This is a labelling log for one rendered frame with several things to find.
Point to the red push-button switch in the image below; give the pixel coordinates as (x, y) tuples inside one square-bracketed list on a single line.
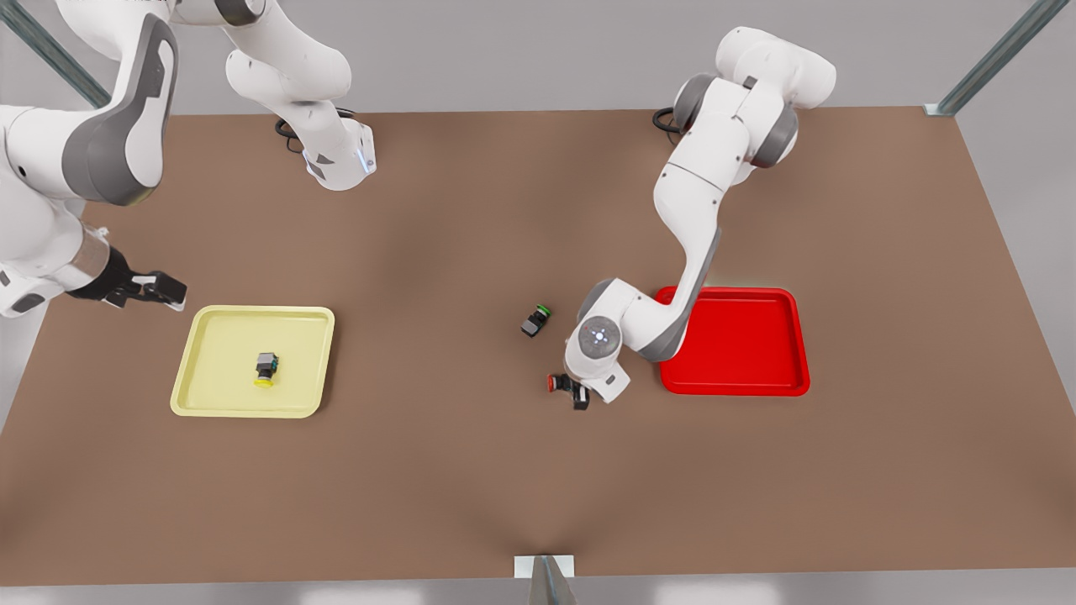
[(556, 384)]

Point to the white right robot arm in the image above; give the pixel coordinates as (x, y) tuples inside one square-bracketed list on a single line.
[(118, 126)]

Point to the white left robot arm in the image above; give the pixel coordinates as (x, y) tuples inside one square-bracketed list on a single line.
[(714, 168)]

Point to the pale yellow tray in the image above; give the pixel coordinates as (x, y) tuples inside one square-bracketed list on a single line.
[(218, 370)]

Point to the red tray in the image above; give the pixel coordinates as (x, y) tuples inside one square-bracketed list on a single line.
[(748, 344)]

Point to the green push-button switch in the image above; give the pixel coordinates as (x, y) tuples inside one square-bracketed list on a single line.
[(535, 321)]

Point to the yellow push-button switch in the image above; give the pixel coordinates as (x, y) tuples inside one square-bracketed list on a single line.
[(266, 370)]

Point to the silver frame post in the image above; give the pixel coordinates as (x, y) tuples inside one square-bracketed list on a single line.
[(996, 59), (548, 580), (50, 50)]

